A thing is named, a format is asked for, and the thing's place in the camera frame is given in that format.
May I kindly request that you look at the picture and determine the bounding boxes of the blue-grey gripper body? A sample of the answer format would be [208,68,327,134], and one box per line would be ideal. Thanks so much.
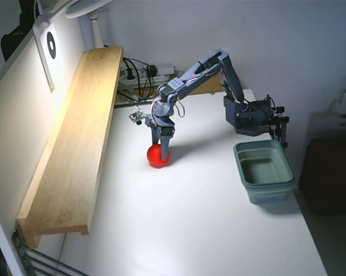
[145,99,176,139]

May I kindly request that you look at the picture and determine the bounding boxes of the blue-grey gripper finger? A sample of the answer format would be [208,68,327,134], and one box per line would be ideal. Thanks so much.
[149,125,159,147]
[160,133,174,161]

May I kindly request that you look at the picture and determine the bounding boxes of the red ball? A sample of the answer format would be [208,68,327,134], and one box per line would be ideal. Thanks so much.
[146,144,172,168]

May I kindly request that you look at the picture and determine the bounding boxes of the grey plastic container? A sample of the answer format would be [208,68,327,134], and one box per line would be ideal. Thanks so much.
[233,140,295,206]

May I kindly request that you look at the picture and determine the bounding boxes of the white power strip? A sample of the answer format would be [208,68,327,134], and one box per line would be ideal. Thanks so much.
[119,67,178,87]

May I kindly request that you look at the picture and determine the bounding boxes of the white power adapter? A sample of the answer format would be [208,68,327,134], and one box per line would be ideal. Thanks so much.
[156,63,176,75]

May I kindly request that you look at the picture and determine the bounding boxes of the wooden back board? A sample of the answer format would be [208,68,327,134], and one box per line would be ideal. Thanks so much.
[187,74,228,97]

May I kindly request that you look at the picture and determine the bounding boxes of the long wooden shelf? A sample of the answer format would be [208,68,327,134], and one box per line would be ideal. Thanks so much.
[16,45,124,250]

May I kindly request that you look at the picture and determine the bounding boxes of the white desk lamp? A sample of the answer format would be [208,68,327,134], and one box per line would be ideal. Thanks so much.
[65,0,112,55]

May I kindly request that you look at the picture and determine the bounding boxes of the black table clamp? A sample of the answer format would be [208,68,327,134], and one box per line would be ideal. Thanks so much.
[272,105,286,144]
[276,116,290,149]

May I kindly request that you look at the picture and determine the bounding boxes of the small wrist camera board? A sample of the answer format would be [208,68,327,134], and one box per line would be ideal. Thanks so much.
[128,111,145,125]

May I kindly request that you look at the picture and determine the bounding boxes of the metal shelf bracket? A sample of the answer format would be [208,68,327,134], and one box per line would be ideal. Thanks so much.
[114,83,158,110]

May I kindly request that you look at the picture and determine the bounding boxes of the black power cable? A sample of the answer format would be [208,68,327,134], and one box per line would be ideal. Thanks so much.
[123,57,151,100]

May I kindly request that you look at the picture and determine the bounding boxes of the paper with black ring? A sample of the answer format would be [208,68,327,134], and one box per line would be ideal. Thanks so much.
[33,22,65,93]

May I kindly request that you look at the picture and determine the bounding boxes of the metal frame rails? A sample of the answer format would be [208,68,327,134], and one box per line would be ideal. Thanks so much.
[11,229,86,276]

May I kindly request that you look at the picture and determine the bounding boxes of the white wall fixture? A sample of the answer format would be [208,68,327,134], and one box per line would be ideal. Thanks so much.
[330,89,346,128]

